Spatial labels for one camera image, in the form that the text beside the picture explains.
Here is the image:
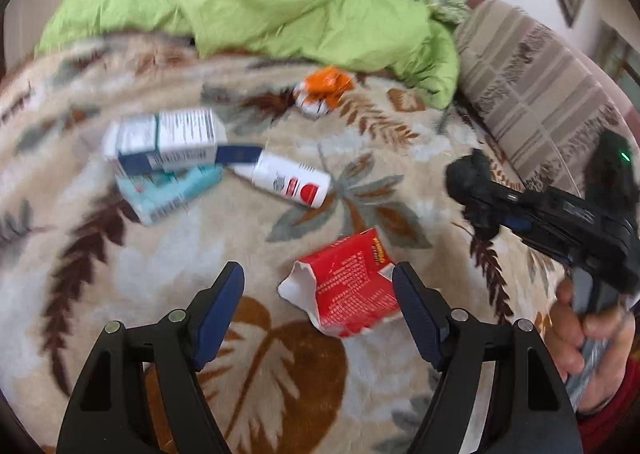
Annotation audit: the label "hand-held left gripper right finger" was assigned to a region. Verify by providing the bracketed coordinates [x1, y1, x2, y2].
[392, 261, 583, 454]

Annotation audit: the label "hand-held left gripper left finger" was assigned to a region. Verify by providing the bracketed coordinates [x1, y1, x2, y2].
[56, 261, 246, 454]

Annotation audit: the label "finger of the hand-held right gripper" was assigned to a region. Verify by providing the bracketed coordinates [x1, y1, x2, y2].
[487, 181, 532, 209]
[499, 214, 537, 241]

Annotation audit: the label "red cardboard box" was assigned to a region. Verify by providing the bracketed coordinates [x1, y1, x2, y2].
[277, 228, 401, 339]

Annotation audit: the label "teal cardboard box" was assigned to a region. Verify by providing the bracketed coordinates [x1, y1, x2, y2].
[116, 166, 223, 227]

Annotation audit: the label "white bottle with red label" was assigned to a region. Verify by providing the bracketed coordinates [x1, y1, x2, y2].
[235, 152, 332, 209]

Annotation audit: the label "white and blue box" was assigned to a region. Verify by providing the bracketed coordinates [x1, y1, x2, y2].
[102, 108, 228, 172]

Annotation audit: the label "orange wrapper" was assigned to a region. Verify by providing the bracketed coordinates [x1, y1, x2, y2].
[292, 66, 356, 119]

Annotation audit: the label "person's red-sleeved right forearm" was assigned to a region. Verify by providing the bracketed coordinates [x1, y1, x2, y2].
[575, 369, 640, 454]

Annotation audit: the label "person's right hand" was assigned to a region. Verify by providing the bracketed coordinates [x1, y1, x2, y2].
[542, 278, 637, 416]

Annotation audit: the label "leaf-print plush blanket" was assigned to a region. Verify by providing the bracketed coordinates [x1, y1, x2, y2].
[0, 28, 576, 454]

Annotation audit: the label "striped floral cushion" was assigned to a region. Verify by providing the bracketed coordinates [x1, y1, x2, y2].
[452, 0, 640, 195]

